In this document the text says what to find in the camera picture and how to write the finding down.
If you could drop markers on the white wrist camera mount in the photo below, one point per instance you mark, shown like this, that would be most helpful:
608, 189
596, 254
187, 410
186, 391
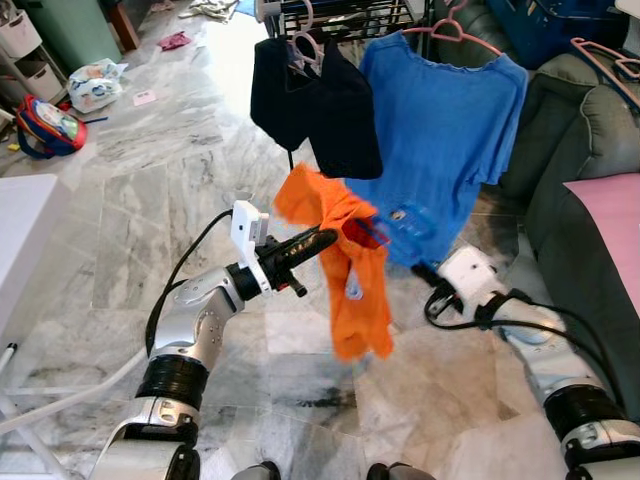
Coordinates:
245, 230
470, 275

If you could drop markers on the black hanging garment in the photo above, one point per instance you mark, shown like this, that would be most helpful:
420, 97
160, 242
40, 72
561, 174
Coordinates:
340, 120

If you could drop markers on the red and blue backpack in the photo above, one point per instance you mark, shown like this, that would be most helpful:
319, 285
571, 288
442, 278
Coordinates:
50, 128

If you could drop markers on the dark green sofa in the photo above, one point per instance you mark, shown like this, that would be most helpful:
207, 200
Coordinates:
580, 130

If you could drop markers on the pink plastic hanger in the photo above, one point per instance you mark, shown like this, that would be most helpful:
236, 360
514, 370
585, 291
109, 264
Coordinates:
455, 28
305, 45
590, 48

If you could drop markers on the blue t-shirt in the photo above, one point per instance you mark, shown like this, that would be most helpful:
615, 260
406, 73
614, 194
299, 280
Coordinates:
450, 130

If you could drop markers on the beige floor rag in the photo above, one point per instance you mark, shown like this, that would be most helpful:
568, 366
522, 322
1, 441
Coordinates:
210, 9

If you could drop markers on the pink red floor cloth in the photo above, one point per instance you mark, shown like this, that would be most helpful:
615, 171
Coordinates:
175, 41

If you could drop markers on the blue plastic hanger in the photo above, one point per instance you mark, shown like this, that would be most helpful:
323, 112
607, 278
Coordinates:
405, 225

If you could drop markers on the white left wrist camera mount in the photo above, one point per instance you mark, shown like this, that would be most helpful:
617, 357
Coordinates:
245, 230

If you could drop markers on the orange shirt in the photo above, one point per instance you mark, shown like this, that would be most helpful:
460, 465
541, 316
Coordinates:
360, 290

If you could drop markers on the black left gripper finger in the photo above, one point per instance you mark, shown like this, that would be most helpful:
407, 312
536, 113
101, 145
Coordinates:
297, 287
308, 246

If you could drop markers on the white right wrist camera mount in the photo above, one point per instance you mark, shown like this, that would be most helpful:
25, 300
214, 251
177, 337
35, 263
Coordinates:
470, 275

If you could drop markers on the small pink paper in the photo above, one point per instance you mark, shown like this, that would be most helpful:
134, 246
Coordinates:
145, 98

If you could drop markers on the white printed plastic bag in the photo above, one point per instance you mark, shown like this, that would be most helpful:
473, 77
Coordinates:
97, 88

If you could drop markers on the blue floor mat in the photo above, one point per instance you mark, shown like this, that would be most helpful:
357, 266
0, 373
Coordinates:
246, 6

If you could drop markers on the white storage drawer unit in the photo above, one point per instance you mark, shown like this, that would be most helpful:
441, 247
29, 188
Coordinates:
25, 60

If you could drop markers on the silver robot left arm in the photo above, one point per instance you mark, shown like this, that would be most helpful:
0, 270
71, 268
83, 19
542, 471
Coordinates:
195, 320

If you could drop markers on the black metal drying rack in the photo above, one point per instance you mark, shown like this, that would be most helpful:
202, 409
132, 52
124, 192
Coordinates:
350, 15

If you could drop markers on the green plastic bin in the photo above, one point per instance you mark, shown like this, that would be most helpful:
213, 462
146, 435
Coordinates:
75, 30

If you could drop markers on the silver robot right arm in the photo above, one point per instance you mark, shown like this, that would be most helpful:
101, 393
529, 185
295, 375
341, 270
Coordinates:
560, 370

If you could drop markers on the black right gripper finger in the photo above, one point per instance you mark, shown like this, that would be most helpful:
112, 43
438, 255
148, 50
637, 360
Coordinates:
426, 274

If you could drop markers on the grey plastic folding table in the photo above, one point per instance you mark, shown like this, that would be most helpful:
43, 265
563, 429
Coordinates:
25, 230

